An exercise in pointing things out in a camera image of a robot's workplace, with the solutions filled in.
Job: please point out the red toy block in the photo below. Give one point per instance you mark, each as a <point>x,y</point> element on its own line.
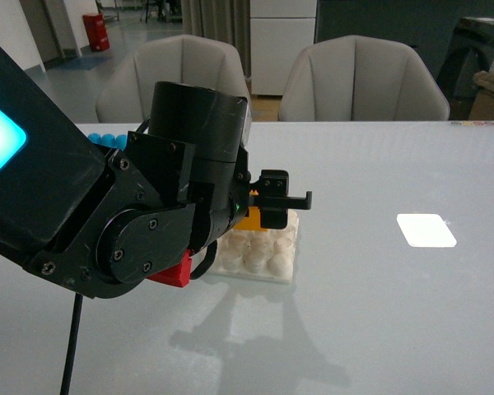
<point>178,275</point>

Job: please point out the beige sofa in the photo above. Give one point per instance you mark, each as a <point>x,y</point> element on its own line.
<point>483,105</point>

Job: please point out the white drawer cabinet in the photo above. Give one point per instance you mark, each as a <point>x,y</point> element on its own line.
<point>279,30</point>

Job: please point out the blue toy block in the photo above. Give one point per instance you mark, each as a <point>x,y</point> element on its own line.
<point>108,140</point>

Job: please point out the row of coloured stickers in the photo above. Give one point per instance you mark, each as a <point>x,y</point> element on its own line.
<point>474,123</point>

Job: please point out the yellow toy block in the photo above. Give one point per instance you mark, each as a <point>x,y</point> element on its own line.
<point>251,222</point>

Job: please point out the grey armchair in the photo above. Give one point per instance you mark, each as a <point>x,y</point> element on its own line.
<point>185,59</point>
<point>358,78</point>

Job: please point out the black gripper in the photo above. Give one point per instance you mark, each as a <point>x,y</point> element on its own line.
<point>222,200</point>

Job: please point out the grey curtain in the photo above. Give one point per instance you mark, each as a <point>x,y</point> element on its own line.
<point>227,21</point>

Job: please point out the left grey armchair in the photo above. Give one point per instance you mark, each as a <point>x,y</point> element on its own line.
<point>185,59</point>

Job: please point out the right grey armchair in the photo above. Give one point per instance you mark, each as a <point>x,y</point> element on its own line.
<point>358,78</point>

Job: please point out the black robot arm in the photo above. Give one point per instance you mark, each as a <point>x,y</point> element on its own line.
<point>98,220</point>

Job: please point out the red box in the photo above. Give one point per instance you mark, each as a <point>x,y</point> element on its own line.
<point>96,32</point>

